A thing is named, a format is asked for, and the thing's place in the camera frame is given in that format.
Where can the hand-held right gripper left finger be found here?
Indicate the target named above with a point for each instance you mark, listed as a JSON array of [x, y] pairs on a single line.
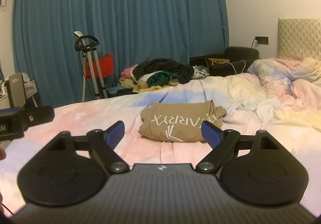
[[115, 133]]

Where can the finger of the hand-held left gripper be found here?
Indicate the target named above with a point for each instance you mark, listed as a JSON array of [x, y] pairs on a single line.
[[40, 114]]

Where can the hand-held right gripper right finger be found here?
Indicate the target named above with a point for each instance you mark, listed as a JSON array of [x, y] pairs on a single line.
[[210, 133]]

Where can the tan printed t-shirt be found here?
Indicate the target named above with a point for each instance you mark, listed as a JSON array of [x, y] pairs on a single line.
[[175, 113]]

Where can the pile of mixed clothes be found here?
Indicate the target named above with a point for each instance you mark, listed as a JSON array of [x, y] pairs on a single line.
[[160, 64]]

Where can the grey chair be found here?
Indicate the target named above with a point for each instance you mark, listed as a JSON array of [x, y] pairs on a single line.
[[16, 88]]

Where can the pastel tie-dye bed blanket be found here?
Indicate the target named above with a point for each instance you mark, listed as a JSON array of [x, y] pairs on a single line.
[[250, 113]]

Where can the red fabric bag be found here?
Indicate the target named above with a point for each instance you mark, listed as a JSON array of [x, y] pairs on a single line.
[[106, 66]]

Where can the garment steamer stand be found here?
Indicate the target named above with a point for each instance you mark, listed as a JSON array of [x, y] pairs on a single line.
[[89, 63]]

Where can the brown cardboard box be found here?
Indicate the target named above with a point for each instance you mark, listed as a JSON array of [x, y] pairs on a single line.
[[215, 61]]

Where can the black armchair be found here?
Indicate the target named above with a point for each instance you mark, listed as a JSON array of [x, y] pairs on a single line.
[[240, 53]]

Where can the blue window curtain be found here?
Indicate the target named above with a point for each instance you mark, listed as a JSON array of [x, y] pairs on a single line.
[[125, 13]]

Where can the cream quilted headboard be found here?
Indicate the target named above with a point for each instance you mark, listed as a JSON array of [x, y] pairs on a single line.
[[301, 35]]

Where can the black wall socket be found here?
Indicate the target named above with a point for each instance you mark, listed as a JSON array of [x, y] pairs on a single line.
[[262, 40]]

